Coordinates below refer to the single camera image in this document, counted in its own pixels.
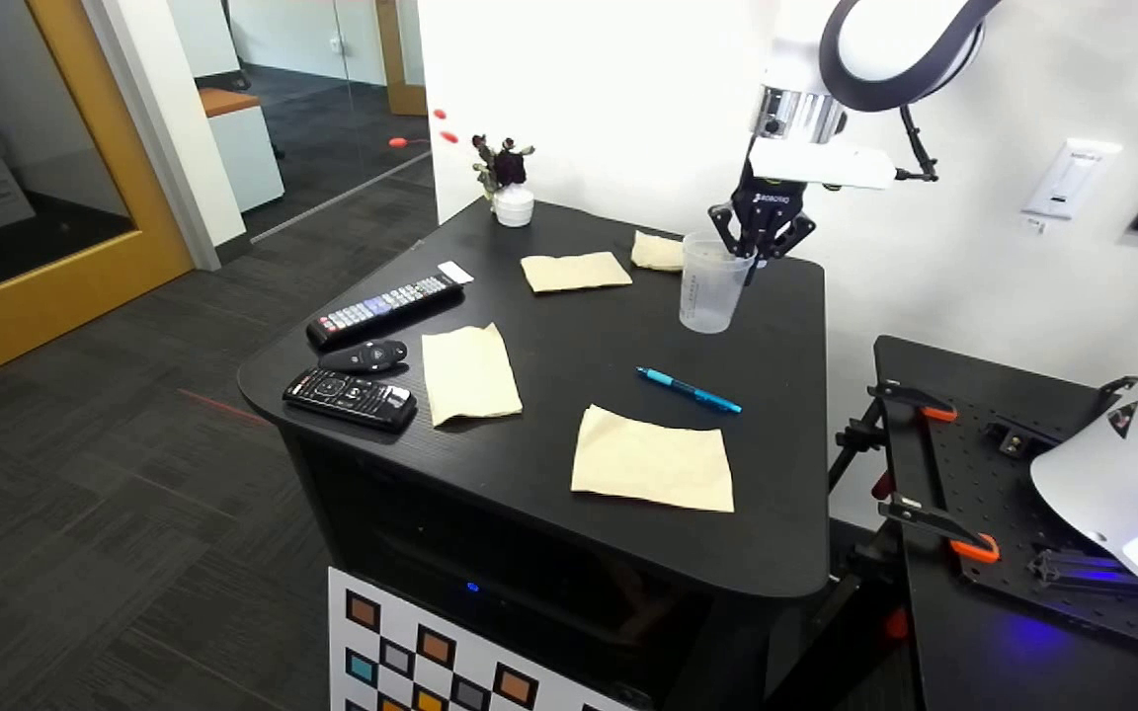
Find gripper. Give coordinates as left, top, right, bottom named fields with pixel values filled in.
left=708, top=156, right=818, bottom=287

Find clear plastic measuring cup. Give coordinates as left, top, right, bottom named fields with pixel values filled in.
left=679, top=230, right=759, bottom=336

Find beige paper napkin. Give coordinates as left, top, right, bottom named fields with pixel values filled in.
left=420, top=322, right=525, bottom=429
left=630, top=229, right=687, bottom=274
left=570, top=403, right=736, bottom=514
left=520, top=251, right=634, bottom=295

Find blue pen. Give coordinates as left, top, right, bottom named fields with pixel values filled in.
left=636, top=365, right=744, bottom=416

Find black and orange clamp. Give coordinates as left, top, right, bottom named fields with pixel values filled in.
left=876, top=493, right=1002, bottom=565
left=867, top=379, right=959, bottom=425

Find small white vase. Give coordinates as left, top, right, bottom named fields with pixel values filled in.
left=492, top=184, right=536, bottom=229

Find dried dark flowers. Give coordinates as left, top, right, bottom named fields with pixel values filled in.
left=470, top=132, right=537, bottom=196

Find long black remote control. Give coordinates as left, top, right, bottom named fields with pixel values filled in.
left=305, top=273, right=464, bottom=348

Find small oval black remote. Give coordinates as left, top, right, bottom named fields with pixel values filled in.
left=317, top=338, right=410, bottom=374

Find wide black remote control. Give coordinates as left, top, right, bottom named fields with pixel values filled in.
left=282, top=367, right=420, bottom=434

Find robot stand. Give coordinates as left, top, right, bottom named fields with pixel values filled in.
left=869, top=335, right=1138, bottom=711

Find white cabinet with wood top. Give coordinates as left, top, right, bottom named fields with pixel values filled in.
left=196, top=86, right=286, bottom=214

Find colour checker board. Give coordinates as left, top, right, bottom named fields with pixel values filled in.
left=327, top=566, right=631, bottom=711

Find wooden door with glass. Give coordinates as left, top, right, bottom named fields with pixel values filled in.
left=0, top=0, right=198, bottom=382

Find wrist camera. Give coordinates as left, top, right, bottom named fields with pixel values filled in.
left=748, top=136, right=898, bottom=192

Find white wall switch plate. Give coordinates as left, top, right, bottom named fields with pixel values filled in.
left=1020, top=137, right=1124, bottom=221

